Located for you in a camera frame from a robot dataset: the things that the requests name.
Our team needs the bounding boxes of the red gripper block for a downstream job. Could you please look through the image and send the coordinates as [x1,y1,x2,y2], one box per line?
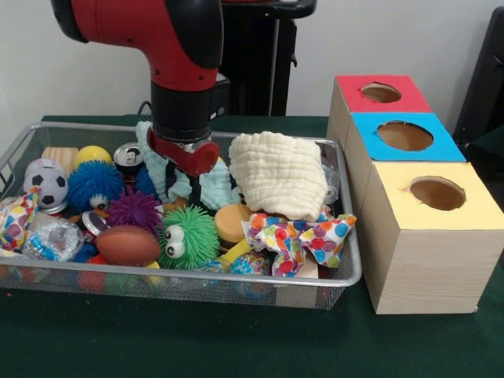
[146,128,221,205]

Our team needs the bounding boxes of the mint green waffle cloth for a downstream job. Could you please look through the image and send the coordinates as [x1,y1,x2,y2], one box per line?
[135,120,242,213]

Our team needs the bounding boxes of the cream yellow waffle cloth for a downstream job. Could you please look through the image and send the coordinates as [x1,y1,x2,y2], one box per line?
[228,132,329,223]

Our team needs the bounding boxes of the clear mesh bin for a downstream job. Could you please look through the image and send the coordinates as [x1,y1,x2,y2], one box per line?
[0,122,363,309]

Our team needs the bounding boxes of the wooden box with three holes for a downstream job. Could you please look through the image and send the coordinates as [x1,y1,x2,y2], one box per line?
[327,76,504,316]

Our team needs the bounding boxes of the large green fuzzy ball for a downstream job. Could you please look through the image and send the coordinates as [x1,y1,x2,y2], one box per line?
[158,206,221,270]

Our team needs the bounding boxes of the purple spiky ball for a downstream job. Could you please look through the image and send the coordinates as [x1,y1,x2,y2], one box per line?
[108,189,164,235]

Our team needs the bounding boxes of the black red drink can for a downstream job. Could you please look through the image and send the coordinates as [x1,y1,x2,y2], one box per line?
[114,143,146,176]

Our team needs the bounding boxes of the tan hamburger toy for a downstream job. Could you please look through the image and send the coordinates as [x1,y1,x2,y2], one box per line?
[214,204,255,252]

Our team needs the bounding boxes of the brown football toy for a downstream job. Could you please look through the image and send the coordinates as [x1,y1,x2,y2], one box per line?
[94,226,161,267]

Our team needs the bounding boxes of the blue fuzzy ball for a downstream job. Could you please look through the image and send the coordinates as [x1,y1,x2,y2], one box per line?
[67,161,126,214]

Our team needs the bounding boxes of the smooth yellow ball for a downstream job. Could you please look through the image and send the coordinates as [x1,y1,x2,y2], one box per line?
[76,145,114,167]

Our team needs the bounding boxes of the silver drink can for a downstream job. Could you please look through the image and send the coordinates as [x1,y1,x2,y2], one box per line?
[81,211,109,237]

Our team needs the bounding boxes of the blue globe ball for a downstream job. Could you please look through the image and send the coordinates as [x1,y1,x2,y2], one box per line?
[231,252,273,297]

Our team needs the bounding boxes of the pale wooden cube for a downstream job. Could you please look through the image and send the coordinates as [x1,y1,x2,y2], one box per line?
[41,146,80,176]

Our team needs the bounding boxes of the colourful patchwork fabric toy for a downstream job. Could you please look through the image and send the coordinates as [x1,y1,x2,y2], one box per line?
[244,209,358,279]

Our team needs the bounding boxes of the black white soccer ball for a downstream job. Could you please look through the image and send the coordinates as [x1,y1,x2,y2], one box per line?
[22,161,69,213]

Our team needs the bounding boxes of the dark green table cloth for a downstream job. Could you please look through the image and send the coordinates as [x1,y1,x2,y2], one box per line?
[0,114,504,378]

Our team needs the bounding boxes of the colourful polka dot fabric toy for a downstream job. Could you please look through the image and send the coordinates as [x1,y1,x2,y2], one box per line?
[0,187,42,253]

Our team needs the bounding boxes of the black equipment stand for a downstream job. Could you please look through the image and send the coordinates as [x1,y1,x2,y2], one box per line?
[455,6,504,154]

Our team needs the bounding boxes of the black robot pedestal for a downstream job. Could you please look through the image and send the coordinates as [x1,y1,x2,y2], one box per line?
[220,0,317,117]

